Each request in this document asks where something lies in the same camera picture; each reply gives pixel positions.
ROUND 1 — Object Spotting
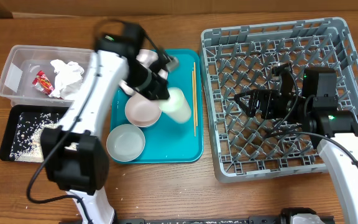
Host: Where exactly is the teal serving tray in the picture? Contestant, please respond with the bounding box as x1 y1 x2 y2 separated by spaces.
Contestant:
128 49 204 164

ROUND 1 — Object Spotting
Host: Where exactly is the black food waste tray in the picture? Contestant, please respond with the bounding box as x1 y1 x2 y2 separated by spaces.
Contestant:
0 105 68 162

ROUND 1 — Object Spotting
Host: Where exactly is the red snack wrapper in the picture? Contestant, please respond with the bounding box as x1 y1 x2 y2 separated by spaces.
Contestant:
32 70 54 95

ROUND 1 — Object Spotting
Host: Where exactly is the pink bowl with rice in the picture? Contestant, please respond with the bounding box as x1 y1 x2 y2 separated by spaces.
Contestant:
124 93 162 128

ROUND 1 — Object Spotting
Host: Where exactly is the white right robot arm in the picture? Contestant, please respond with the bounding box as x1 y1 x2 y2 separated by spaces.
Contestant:
234 63 358 223

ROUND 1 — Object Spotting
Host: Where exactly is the small white cup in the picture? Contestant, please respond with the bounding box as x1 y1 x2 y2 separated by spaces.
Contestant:
159 87 191 124

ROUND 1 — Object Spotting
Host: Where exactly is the wooden chopstick left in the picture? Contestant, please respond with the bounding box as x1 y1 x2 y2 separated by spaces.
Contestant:
191 70 196 137

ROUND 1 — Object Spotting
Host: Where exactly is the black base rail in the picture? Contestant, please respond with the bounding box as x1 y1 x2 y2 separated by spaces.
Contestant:
110 207 335 224

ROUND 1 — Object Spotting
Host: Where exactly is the cardboard back wall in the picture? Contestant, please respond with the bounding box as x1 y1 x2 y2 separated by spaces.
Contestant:
0 0 358 18

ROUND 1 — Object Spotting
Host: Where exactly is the clear plastic waste bin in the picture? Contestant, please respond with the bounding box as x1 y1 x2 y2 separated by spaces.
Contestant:
0 45 92 107

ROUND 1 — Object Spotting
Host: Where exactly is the white tissue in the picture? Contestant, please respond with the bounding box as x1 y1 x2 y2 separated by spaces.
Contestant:
48 59 85 100

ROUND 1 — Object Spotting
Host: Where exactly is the spilled rice pile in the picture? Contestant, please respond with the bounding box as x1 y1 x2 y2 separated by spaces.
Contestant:
9 112 60 163

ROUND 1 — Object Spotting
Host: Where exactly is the grey bowl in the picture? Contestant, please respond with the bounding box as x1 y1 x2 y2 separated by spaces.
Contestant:
106 124 145 162

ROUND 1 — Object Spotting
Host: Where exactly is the large white plate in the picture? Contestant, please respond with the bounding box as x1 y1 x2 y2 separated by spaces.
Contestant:
119 49 158 96

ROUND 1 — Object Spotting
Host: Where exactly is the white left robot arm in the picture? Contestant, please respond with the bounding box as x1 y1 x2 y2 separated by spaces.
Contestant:
26 20 178 223

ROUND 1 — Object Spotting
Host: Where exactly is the grey dishwasher rack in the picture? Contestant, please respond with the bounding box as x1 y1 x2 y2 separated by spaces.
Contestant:
200 17 358 183

